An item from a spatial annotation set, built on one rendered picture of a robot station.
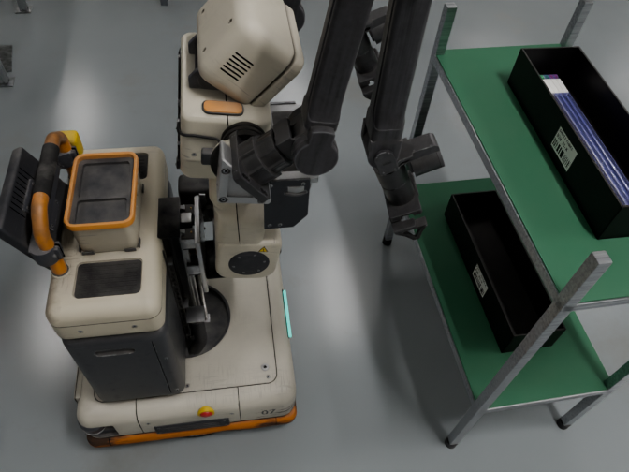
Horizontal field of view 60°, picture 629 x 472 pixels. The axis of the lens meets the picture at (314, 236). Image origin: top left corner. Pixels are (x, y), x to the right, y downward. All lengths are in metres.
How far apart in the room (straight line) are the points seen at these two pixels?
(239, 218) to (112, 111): 1.85
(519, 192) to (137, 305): 0.93
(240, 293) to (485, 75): 1.04
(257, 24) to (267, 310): 1.10
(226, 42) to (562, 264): 0.83
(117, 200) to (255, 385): 0.73
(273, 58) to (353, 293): 1.40
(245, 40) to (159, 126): 1.98
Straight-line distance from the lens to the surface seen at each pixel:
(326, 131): 0.90
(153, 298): 1.30
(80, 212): 1.36
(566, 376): 1.90
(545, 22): 4.13
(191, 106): 1.04
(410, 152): 1.02
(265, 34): 0.99
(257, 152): 0.96
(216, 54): 1.00
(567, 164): 1.46
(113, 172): 1.42
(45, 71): 3.43
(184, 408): 1.75
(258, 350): 1.79
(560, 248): 1.33
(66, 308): 1.33
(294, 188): 1.18
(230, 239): 1.33
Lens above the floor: 1.89
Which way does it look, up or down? 52 degrees down
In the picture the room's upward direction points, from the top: 6 degrees clockwise
